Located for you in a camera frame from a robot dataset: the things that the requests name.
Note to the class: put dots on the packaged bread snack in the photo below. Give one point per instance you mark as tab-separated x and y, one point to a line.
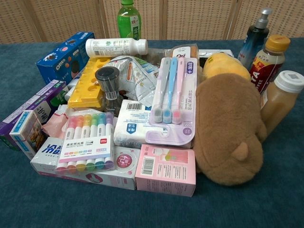
184	51

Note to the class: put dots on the white toothpaste box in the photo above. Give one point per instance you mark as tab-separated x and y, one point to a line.
118	175

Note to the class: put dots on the white tube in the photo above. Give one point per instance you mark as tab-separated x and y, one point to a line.
72	88

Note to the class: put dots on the white plastic bottle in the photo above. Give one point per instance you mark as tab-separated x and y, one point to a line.
111	47

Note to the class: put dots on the silver snack packets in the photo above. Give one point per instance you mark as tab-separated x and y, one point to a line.
140	78

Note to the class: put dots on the blue Oreo box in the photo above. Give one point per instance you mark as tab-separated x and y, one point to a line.
59	59

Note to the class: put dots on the woven folding screen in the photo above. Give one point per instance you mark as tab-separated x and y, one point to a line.
59	19

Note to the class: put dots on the blue table cloth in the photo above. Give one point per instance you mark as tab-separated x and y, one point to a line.
152	211

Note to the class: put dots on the brown plush toy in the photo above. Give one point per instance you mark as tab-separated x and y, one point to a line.
228	128

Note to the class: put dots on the white tissue pack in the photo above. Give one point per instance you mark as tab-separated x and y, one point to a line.
130	128

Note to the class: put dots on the white Oreo box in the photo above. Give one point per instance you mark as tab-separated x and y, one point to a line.
218	52

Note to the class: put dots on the yellow perforated plastic tray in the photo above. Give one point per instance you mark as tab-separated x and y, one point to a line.
86	90

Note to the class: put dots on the purple toothpaste box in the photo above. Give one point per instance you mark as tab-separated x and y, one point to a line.
48	101

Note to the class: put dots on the pink wet wipes pack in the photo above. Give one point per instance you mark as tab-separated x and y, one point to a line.
54	123

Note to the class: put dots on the yellow plush toy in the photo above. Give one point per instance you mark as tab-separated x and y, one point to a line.
225	66

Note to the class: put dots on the coffee bottle with yellow cap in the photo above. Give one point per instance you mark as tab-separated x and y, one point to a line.
268	64

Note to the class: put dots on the glass jar with black lid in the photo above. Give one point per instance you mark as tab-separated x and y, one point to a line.
108	78

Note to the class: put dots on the beige drink bottle white cap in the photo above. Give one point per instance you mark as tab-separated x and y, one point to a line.
278	104

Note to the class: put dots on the small blue white eraser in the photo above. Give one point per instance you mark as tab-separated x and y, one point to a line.
26	135

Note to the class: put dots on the blue spray bottle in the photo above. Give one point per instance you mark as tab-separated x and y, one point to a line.
253	40

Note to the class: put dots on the green tea bottle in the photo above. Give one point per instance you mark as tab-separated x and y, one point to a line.
129	21

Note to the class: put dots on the pink packet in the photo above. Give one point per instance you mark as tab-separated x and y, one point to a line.
166	171

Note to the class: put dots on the three-toothbrush blister pack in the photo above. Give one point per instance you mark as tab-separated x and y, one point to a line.
175	95

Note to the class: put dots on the pastel highlighter pen set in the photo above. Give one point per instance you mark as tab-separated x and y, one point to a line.
85	142

